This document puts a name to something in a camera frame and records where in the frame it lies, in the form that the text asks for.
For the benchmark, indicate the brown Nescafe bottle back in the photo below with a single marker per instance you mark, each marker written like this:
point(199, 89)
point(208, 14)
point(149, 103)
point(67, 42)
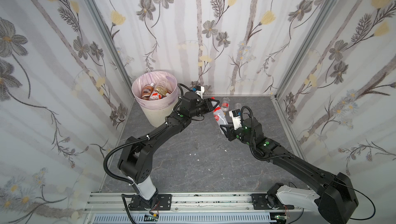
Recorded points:
point(147, 91)

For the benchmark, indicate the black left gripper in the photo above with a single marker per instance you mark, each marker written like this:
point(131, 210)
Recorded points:
point(207, 105)

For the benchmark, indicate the crushed bottle red label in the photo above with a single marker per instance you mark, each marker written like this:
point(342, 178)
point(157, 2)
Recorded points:
point(225, 104)

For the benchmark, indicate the clear bottle red-white label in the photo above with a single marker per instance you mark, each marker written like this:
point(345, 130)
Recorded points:
point(155, 96)

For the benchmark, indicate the clear ribbed bottle white cap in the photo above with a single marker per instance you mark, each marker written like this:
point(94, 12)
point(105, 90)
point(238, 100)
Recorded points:
point(237, 106)

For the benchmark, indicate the yellow red tea bottle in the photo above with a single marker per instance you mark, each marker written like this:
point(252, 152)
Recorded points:
point(162, 89)

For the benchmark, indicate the pink bin liner bag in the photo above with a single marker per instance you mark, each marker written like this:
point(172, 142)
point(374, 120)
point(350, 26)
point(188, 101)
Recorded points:
point(155, 77)

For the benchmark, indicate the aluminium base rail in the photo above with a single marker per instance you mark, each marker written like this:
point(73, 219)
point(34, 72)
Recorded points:
point(193, 208)

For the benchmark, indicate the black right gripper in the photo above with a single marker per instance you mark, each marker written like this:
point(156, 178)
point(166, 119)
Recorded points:
point(229, 132)

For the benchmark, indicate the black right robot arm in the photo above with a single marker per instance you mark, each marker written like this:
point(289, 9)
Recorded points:
point(330, 195)

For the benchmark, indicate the cream waste bin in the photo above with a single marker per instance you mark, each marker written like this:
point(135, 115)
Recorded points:
point(157, 117)

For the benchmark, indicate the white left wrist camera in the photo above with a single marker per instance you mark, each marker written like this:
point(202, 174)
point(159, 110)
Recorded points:
point(199, 90)

